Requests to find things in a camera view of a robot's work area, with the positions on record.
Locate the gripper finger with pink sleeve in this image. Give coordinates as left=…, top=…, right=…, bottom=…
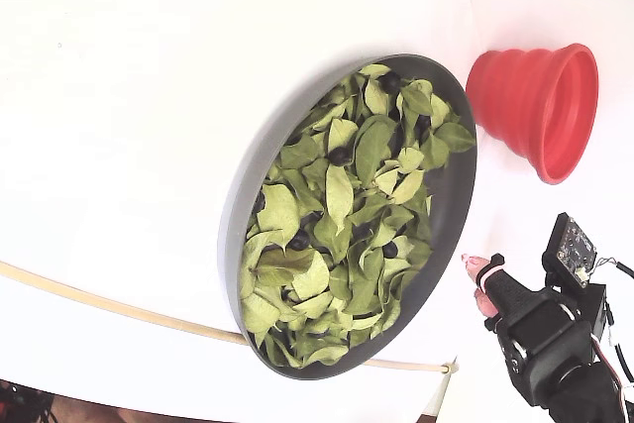
left=473, top=287, right=499, bottom=319
left=461, top=253, right=534, bottom=318

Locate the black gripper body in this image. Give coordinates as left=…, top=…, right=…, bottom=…
left=487, top=291, right=593, bottom=374

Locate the pile of green leaves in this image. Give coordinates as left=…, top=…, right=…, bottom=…
left=238, top=62, right=476, bottom=369

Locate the red collapsible silicone cup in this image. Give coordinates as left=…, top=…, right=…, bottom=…
left=465, top=42, right=600, bottom=185

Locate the dark grey round bowl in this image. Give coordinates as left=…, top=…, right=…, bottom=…
left=216, top=53, right=477, bottom=381

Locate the long wooden dowel stick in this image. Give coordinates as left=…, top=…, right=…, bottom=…
left=0, top=260, right=458, bottom=374

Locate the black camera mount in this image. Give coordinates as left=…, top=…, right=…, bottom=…
left=544, top=268, right=613, bottom=345

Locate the red white black wire bundle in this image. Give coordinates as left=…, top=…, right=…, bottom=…
left=588, top=333, right=634, bottom=407

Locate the camera circuit board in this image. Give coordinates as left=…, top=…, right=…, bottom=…
left=542, top=212, right=598, bottom=290

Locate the black cable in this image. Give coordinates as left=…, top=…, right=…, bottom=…
left=607, top=308, right=634, bottom=384
left=591, top=257, right=634, bottom=281

